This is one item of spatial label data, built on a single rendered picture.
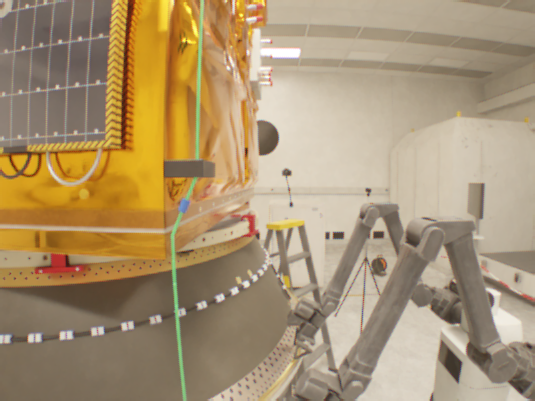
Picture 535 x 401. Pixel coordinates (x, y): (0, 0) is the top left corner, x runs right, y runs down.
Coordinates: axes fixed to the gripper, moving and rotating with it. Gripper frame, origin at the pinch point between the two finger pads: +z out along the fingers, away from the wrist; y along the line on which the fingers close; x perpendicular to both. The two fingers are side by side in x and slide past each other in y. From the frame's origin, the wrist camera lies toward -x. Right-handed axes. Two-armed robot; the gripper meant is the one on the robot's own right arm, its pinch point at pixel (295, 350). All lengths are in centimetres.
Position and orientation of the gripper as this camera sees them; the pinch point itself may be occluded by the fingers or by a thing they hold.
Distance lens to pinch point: 125.7
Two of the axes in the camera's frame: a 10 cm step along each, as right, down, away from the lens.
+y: -0.8, 0.7, -9.9
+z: -5.0, 8.6, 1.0
